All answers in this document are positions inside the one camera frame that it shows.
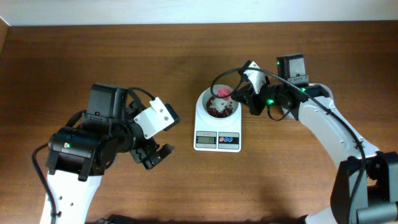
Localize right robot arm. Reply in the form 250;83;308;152
232;54;397;224

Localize white round bowl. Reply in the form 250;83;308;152
201;85;239;118

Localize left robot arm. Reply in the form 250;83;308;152
32;83;179;223

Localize white digital kitchen scale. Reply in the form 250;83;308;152
193;97;242;152

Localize black camera cable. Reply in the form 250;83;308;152
210;60;368;224
31;86;156;224

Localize pink measuring scoop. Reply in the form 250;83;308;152
217;86;232;101

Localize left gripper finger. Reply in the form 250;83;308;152
142;144;175;170
164;103;180;131

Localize left black camera cable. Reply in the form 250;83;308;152
31;86;156;224

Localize right black camera cable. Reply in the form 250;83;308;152
210;60;368;224

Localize red beans in bowl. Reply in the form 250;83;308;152
206;96;234;118

